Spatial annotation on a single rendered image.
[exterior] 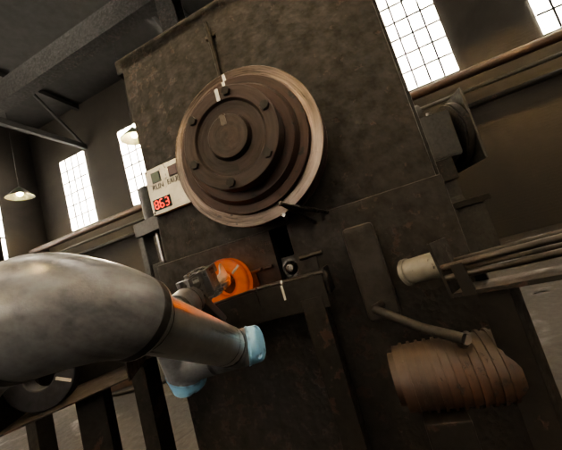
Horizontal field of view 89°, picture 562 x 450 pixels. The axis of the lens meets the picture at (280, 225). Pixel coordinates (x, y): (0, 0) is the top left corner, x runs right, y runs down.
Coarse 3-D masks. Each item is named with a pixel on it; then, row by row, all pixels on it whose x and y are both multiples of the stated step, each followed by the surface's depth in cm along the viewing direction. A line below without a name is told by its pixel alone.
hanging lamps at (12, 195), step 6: (126, 102) 656; (126, 132) 619; (132, 132) 655; (120, 138) 629; (126, 138) 651; (132, 138) 662; (126, 144) 657; (132, 144) 668; (138, 144) 674; (12, 150) 777; (18, 186) 765; (12, 192) 737; (18, 192) 739; (24, 192) 748; (6, 198) 752; (12, 198) 766; (18, 198) 778; (24, 198) 786; (30, 198) 791
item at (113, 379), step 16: (96, 368) 80; (112, 368) 81; (128, 368) 65; (48, 384) 77; (80, 384) 78; (96, 384) 70; (112, 384) 64; (0, 400) 62; (64, 400) 66; (80, 400) 62; (96, 400) 68; (112, 400) 73; (0, 416) 61; (16, 416) 65; (32, 416) 62; (80, 416) 67; (96, 416) 68; (112, 416) 71; (0, 432) 59; (80, 432) 66; (96, 432) 67; (112, 432) 68; (96, 448) 66; (112, 448) 67
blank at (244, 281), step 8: (216, 264) 88; (224, 264) 88; (232, 264) 87; (240, 264) 86; (216, 272) 88; (232, 272) 86; (240, 272) 86; (248, 272) 87; (240, 280) 85; (248, 280) 85; (240, 288) 85; (248, 288) 85; (216, 296) 88; (224, 296) 87
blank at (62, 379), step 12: (60, 372) 64; (72, 372) 64; (24, 384) 63; (36, 384) 65; (60, 384) 64; (72, 384) 64; (12, 396) 62; (24, 396) 63; (36, 396) 63; (48, 396) 63; (60, 396) 63; (24, 408) 62; (36, 408) 62; (48, 408) 63
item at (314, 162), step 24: (240, 72) 84; (264, 72) 82; (312, 96) 77; (312, 120) 77; (312, 144) 77; (312, 168) 76; (192, 192) 88; (216, 216) 85; (240, 216) 83; (264, 216) 80
